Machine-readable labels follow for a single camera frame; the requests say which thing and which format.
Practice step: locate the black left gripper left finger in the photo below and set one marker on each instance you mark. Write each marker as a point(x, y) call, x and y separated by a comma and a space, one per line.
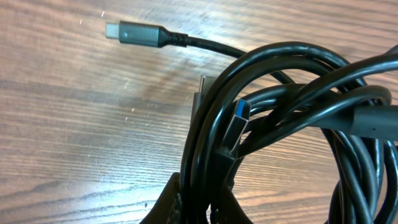
point(167, 209)

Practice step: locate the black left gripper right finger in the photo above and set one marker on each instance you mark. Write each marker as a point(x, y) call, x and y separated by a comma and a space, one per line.
point(225, 209)

